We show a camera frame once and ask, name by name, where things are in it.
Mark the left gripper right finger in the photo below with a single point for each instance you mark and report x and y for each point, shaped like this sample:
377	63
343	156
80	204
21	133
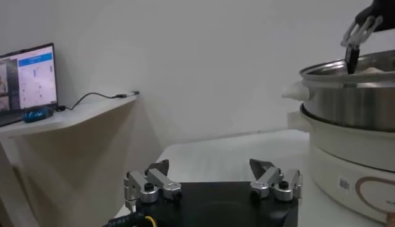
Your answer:
268	177

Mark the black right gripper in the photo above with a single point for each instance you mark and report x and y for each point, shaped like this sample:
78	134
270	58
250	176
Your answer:
385	12

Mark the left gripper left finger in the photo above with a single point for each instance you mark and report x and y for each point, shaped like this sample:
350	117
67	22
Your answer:
160	182

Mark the white steamed baozi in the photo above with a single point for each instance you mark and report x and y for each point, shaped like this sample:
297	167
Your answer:
371	71

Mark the stainless steel steamer basket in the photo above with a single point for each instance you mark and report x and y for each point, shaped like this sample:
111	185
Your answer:
355	105

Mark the white electric cooker base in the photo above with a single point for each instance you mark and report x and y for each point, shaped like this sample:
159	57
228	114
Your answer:
333	154

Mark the white laptop desk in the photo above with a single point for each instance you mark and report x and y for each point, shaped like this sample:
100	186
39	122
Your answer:
77	111

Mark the blue computer mouse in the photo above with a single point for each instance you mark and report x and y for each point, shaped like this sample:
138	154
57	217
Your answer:
37	114

